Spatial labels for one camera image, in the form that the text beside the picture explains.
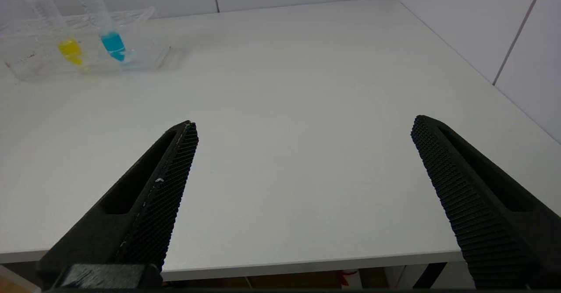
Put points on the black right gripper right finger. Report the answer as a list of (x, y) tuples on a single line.
[(477, 214)]

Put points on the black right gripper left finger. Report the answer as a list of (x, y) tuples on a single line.
[(144, 223)]

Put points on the test tube with blue pigment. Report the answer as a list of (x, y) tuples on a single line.
[(113, 43)]

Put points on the clear plastic test tube rack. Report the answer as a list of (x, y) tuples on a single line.
[(144, 52)]

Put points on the test tube with yellow pigment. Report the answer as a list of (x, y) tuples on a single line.
[(70, 50)]

